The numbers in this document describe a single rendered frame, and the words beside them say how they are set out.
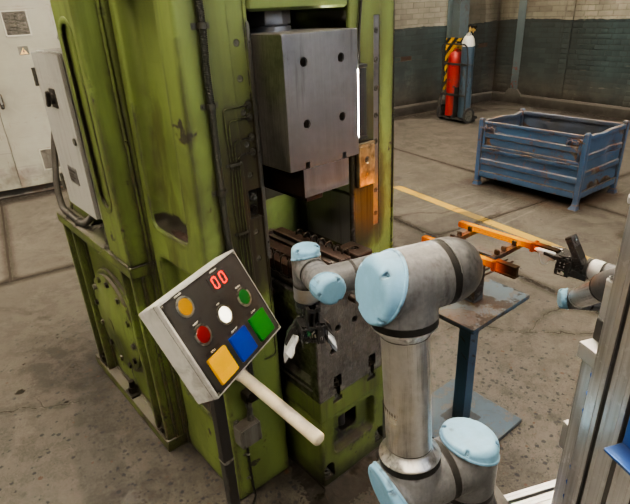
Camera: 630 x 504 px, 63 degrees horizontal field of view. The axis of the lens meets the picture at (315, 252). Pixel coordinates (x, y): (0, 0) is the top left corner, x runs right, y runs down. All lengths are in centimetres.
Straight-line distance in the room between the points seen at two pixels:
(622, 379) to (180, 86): 125
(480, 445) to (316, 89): 109
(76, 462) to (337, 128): 192
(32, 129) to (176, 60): 535
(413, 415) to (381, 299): 24
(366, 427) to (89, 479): 124
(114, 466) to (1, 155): 481
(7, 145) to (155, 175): 496
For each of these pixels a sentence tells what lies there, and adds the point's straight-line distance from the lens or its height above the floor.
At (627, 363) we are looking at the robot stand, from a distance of 91.
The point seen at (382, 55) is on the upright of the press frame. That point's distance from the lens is 206.
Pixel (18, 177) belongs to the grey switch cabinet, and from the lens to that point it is 692.
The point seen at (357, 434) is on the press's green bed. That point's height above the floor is 16.
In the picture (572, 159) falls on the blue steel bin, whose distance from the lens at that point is 535.
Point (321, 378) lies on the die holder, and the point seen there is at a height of 59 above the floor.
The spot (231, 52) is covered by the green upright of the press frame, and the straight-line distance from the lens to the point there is 163.
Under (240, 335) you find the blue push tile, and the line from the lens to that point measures 143.
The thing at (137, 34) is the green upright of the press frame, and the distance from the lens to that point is 189.
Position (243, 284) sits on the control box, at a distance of 150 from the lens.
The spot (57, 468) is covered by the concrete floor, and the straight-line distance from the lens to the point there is 278.
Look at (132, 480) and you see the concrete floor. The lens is 258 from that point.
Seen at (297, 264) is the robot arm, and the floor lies 125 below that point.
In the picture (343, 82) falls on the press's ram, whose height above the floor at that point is 161.
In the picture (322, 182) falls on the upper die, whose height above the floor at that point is 131.
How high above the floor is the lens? 182
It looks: 25 degrees down
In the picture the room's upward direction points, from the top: 3 degrees counter-clockwise
